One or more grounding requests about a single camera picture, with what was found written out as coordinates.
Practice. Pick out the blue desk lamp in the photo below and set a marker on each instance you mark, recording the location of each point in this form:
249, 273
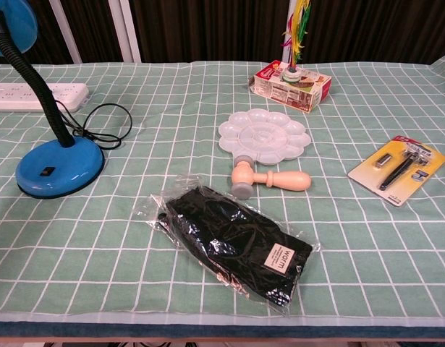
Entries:
59, 168

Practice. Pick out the white power strip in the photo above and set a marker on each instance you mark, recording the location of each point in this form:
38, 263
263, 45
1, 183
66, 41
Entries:
12, 97

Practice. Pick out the white flower paint palette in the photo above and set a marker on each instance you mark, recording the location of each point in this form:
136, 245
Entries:
264, 136

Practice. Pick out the wooden toy mallet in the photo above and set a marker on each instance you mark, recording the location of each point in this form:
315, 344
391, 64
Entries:
280, 179

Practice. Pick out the black gloves in plastic bag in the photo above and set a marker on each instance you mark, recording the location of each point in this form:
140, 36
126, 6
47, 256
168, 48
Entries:
233, 242

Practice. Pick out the red and white carton box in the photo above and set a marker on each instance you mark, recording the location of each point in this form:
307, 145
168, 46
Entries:
280, 92

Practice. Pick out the dark brown curtain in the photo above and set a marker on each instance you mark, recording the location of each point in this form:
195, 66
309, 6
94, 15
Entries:
215, 29

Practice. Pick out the green checked tablecloth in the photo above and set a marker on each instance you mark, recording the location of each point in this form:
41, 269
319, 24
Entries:
352, 253

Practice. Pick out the colourful feather shuttlecock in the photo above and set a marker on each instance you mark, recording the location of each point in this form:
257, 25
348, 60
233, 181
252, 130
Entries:
296, 36

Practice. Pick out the razor in yellow blister pack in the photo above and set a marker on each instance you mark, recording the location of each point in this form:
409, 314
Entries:
397, 170

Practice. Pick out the white frame post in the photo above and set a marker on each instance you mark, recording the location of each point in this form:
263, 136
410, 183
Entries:
126, 30

